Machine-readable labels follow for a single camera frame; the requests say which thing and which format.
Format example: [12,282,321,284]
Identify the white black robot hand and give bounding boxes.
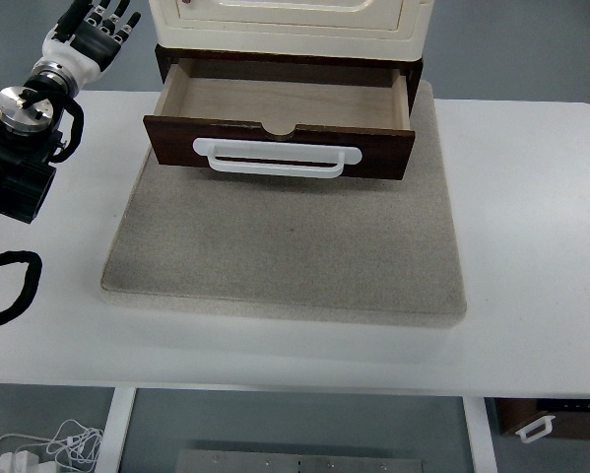
[30,0,141,97]

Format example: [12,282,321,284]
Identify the dark wooden drawer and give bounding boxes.
[144,58,415,180]

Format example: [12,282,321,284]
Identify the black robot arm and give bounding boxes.
[0,1,141,223]

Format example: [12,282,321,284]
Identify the cream upper cabinet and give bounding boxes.
[150,0,434,61]

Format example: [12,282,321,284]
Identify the beige square cushion mat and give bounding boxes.
[100,82,467,327]

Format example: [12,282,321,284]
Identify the white left table leg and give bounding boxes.
[95,387,137,473]

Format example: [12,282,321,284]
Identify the white table leg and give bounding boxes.
[95,387,137,473]
[463,396,497,473]

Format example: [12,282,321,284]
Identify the white power adapter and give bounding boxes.
[0,450,41,473]

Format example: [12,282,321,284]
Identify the white right table leg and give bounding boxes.
[463,396,497,473]

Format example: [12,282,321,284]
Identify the dark wooden cabinet frame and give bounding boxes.
[155,44,424,111]

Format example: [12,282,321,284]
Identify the white drawer handle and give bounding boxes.
[192,138,362,179]

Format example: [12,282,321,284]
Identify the black sleeved cable loop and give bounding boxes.
[0,250,43,330]

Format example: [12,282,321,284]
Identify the white cable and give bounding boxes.
[0,419,104,473]

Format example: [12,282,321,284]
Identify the brown box with white handle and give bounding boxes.
[494,398,590,443]

